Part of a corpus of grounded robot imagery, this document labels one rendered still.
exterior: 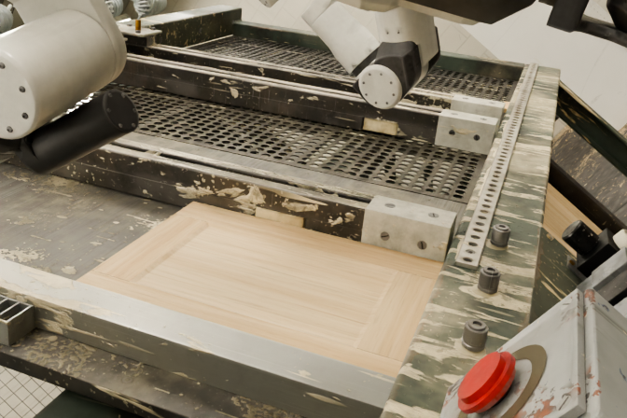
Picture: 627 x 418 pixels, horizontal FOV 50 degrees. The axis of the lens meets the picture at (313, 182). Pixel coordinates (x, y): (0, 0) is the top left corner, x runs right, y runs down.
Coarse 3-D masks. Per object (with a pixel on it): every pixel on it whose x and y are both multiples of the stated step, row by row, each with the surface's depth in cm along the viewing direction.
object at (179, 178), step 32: (96, 160) 111; (128, 160) 109; (160, 160) 107; (192, 160) 109; (128, 192) 111; (160, 192) 108; (192, 192) 106; (224, 192) 104; (256, 192) 102; (288, 192) 100; (320, 192) 102; (352, 192) 102; (320, 224) 100; (352, 224) 98; (384, 224) 96; (416, 224) 94; (448, 224) 94
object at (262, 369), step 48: (0, 288) 75; (48, 288) 75; (96, 288) 76; (96, 336) 72; (144, 336) 69; (192, 336) 69; (240, 336) 70; (240, 384) 67; (288, 384) 65; (336, 384) 64; (384, 384) 65
